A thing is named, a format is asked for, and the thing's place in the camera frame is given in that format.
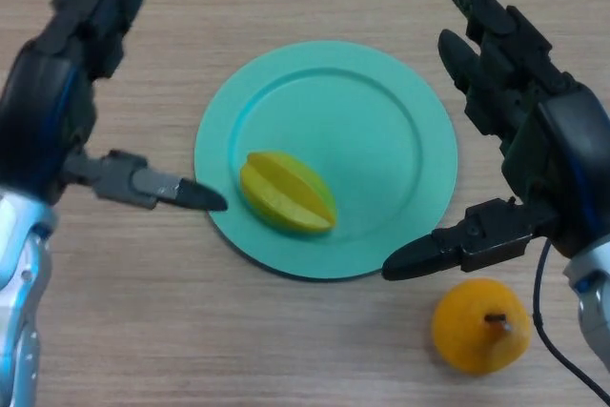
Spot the orange pear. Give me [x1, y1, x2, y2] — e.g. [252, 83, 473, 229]
[431, 277, 533, 376]

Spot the yellow starfruit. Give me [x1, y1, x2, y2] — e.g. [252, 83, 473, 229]
[238, 150, 338, 237]

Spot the green round plate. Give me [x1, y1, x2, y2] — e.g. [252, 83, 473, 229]
[193, 40, 458, 282]

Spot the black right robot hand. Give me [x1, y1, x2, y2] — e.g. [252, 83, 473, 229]
[381, 0, 610, 282]

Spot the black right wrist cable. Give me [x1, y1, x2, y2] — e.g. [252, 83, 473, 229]
[532, 239, 610, 402]

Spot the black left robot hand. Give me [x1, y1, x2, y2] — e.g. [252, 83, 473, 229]
[0, 0, 229, 213]

